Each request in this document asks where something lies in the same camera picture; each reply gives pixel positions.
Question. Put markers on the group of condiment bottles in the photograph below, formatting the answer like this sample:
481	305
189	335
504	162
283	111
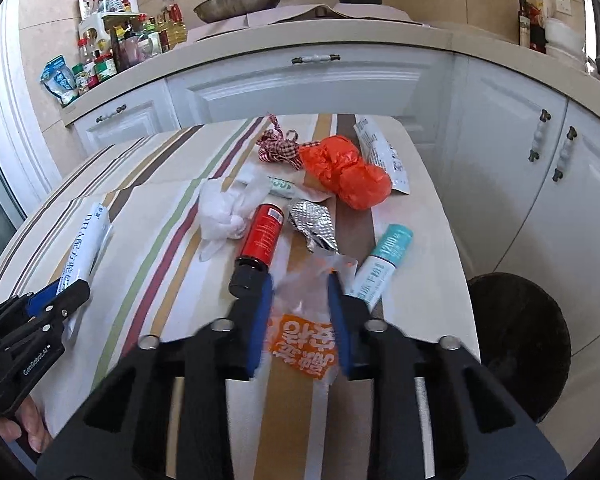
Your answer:
125	40

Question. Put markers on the red packaged jar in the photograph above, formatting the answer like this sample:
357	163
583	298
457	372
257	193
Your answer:
536	27

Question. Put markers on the long white printed packet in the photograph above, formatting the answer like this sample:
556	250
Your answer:
382	155

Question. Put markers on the blue white snack bag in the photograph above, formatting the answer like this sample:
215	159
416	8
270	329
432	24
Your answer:
59	80

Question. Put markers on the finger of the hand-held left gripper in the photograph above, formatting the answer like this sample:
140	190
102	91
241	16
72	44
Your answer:
42	299
72	296

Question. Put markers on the person's left hand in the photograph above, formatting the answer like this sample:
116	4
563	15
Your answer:
32	425

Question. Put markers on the small green white sachet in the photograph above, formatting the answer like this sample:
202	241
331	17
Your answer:
282	187

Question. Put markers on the white door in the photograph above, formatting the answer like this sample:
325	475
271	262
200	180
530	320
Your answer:
15	110

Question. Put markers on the red checkered ribbon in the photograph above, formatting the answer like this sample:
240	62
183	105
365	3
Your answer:
280	149

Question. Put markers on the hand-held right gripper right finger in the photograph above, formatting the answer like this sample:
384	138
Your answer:
337	320

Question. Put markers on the pink stove cover sheet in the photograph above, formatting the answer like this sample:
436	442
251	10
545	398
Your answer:
300	17

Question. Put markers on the striped tablecloth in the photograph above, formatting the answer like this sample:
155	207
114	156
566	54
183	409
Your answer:
155	200

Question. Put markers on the black round trash bin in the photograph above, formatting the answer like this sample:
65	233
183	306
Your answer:
520	340

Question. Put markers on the silver foil wrapper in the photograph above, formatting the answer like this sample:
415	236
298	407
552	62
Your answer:
312	225

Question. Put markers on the dark glass oil bottle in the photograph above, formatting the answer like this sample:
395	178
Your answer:
523	22

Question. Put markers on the white single wall socket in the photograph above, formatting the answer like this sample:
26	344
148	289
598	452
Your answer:
563	4

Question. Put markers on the teal and white tube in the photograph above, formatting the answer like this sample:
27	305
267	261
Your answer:
385	260

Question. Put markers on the red bottle black cap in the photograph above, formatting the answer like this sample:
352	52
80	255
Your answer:
262	235

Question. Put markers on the white kitchen cabinet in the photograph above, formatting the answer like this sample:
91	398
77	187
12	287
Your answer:
505	200

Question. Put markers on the clear plastic bag orange print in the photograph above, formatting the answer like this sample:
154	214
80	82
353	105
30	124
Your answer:
302	345

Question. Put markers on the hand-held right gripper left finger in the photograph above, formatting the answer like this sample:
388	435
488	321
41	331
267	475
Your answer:
260	325

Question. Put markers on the white ceramic bowl stack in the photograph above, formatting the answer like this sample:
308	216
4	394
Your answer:
565	42

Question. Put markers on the crumpled white plastic bag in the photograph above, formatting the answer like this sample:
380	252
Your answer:
220	210

